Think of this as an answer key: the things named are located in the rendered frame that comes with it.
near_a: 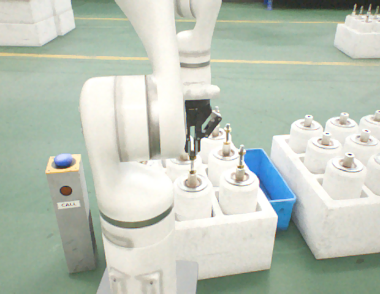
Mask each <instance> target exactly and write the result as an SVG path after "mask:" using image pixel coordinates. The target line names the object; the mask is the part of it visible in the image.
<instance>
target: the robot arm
mask: <svg viewBox="0 0 380 294"><path fill-rule="evenodd" d="M114 1H115V2H116V4H117V5H118V7H119V8H120V9H121V10H122V11H123V12H124V13H125V15H126V16H127V18H128V19H129V21H130V22H131V24H132V25H133V28H134V29H135V31H136V33H137V34H138V36H139V38H140V40H141V41H142V43H143V46H144V47H145V50H146V53H147V55H148V58H149V60H150V63H151V68H152V70H153V73H152V74H151V75H146V77H145V75H117V76H103V77H93V78H89V79H88V80H86V81H85V83H84V85H83V87H82V90H81V93H80V100H79V107H78V112H79V113H80V122H81V127H82V128H81V132H82V134H83V137H84V139H85V144H86V149H87V152H88V157H89V162H90V165H91V170H92V174H93V180H94V186H95V190H96V197H97V202H98V207H99V215H100V219H101V227H102V235H103V239H104V242H103V243H104V251H105V258H106V262H107V271H108V278H109V283H110V289H111V293H112V294H177V283H176V263H175V212H174V190H173V184H172V182H171V180H170V178H169V177H168V176H167V175H166V174H165V173H164V172H163V171H161V170H159V169H157V168H154V167H152V166H149V165H145V164H141V163H138V162H136V161H146V160H150V159H151V160H164V159H174V158H177V157H179V156H180V155H181V154H182V152H183V151H184V149H185V152H186V153H188V155H189V156H191V127H192V126H195V137H194V151H195V155H198V153H199V152H200V151H201V139H203V138H208V137H209V136H210V135H211V134H212V132H213V131H214V130H215V129H216V127H217V126H218V124H219V123H220V122H221V121H222V117H221V114H220V113H219V112H215V111H213V109H212V107H211V105H210V100H211V99H217V98H219V97H220V89H219V88H218V87H217V86H214V85H211V67H210V55H211V39H212V36H213V31H214V28H215V24H216V20H217V17H218V13H219V10H220V7H221V1H222V0H114ZM174 16H176V17H181V18H195V19H197V22H196V26H195V28H194V30H190V31H183V32H179V33H178V34H177V35H176V31H175V19H174ZM210 115H211V116H210ZM209 116H210V121H209V123H208V124H207V125H206V126H205V128H204V129H203V130H202V125H203V124H204V123H205V121H206V120H207V119H208V118H209Z"/></svg>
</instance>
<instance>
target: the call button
mask: <svg viewBox="0 0 380 294"><path fill-rule="evenodd" d="M71 161H72V155H71V154H68V153H62V154H58V155H57V156H56V157H55V158H54V163H55V164H57V165H58V166H60V167H63V166H66V165H69V164H70V163H71Z"/></svg>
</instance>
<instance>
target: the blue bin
mask: <svg viewBox="0 0 380 294"><path fill-rule="evenodd" d="M245 151H246V154H245V155H243V157H244V159H243V161H244V163H245V165H246V166H247V168H248V169H249V171H251V172H253V173H254V174H255V175H256V176H257V178H258V180H259V188H260V189H261V190H262V192H263V193H264V195H265V197H266V199H267V200H268V202H269V204H270V205H271V207H272V208H273V210H274V212H275V213H276V215H277V216H278V220H277V225H276V232H277V231H283V230H287V229H288V226H289V222H290V219H291V214H292V209H293V206H294V203H295V202H296V198H297V197H296V195H295V194H294V193H293V191H292V189H291V188H290V187H289V185H288V184H287V182H286V181H285V179H284V178H283V177H282V176H281V174H280V173H279V171H278V170H277V169H276V167H275V166H274V164H273V162H272V161H271V160H270V158H269V157H268V156H267V154H266V152H265V151H264V150H263V149H261V148H255V149H245Z"/></svg>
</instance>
